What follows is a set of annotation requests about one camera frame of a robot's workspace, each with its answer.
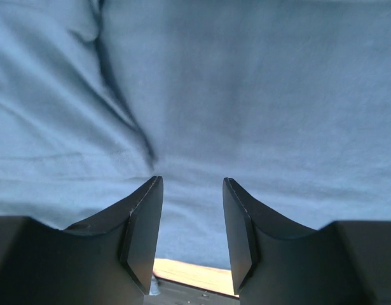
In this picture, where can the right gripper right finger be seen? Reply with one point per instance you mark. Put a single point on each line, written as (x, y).
(275, 260)

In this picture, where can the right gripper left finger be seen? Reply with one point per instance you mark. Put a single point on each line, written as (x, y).
(107, 258)

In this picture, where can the grey-blue t shirt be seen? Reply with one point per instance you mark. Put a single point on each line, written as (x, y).
(290, 98)

